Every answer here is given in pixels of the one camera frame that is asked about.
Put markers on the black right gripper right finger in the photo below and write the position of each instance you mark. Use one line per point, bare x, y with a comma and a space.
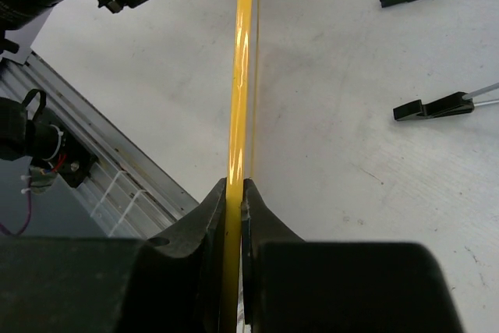
291, 285

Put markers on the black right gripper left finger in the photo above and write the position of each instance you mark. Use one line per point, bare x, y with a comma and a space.
168, 283

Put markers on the yellow framed whiteboard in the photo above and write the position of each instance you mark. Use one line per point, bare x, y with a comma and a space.
245, 49

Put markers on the aluminium table frame rail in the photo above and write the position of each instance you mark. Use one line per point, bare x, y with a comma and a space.
125, 193

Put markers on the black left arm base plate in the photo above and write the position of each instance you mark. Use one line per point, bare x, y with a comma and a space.
64, 153

